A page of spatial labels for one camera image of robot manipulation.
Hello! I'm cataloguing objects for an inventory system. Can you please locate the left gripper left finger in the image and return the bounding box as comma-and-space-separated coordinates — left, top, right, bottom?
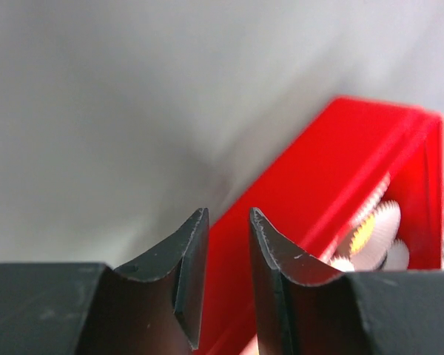
0, 208, 209, 354

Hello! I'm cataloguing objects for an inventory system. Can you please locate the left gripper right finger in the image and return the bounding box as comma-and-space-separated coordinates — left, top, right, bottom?
249, 208, 444, 354

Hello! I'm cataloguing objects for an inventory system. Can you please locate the round dotted biscuit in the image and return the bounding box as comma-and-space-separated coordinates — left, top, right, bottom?
349, 214, 376, 256

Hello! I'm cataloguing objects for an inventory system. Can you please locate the red cookie box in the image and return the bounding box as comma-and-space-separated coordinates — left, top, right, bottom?
198, 97, 444, 354

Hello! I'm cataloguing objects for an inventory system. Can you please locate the white paper cup front-middle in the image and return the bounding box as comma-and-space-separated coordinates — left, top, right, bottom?
328, 256, 355, 272

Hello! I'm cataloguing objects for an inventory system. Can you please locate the white paper cup middle-left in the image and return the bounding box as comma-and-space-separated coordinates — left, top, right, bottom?
349, 200, 401, 271

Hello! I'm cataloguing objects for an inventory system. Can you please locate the white paper cup back-left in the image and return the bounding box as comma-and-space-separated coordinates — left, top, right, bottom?
383, 240, 410, 271

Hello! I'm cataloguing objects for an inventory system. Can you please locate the white paper cup front-left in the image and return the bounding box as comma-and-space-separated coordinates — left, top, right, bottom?
349, 173, 391, 227

